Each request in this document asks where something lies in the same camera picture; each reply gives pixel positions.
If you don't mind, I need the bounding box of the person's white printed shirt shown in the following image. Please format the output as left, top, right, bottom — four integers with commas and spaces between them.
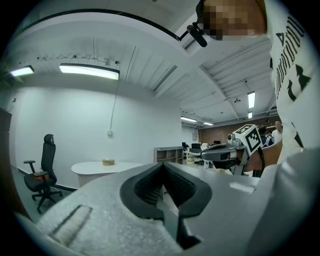
263, 0, 320, 166

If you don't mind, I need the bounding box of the grey shelf cabinet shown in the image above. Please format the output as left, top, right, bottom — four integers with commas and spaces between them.
153, 146, 185, 166

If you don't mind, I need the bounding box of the rectangular ceiling lamp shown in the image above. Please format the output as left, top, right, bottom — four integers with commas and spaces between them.
58, 62, 121, 81
9, 65, 36, 77

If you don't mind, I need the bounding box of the dark wooden furniture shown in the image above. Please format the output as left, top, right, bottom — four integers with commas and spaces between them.
0, 107, 13, 174

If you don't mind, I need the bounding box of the thin wall cable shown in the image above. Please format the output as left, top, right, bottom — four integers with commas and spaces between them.
109, 44, 138, 131

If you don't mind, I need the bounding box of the black head-mounted camera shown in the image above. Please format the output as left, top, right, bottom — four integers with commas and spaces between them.
186, 21, 209, 49

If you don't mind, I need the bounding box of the orange box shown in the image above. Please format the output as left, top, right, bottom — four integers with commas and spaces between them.
33, 171, 49, 183

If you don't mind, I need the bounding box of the person's right forearm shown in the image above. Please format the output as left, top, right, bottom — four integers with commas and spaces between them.
243, 140, 284, 176

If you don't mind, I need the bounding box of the black office chair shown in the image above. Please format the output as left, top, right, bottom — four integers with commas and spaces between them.
23, 133, 64, 215

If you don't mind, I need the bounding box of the person's head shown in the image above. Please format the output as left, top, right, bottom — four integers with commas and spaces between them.
195, 0, 269, 41

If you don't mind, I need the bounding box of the row of office desks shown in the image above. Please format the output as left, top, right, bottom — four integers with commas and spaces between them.
181, 141, 214, 168

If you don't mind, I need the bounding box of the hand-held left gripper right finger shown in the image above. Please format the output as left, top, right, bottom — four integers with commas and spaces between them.
162, 161, 261, 256

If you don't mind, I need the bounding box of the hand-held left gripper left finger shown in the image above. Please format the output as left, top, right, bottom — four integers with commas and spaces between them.
34, 161, 185, 256

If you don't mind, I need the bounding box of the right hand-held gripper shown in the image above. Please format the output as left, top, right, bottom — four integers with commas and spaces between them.
201, 124, 264, 175

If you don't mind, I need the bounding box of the white curved desk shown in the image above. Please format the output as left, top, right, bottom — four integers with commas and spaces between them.
71, 161, 145, 190

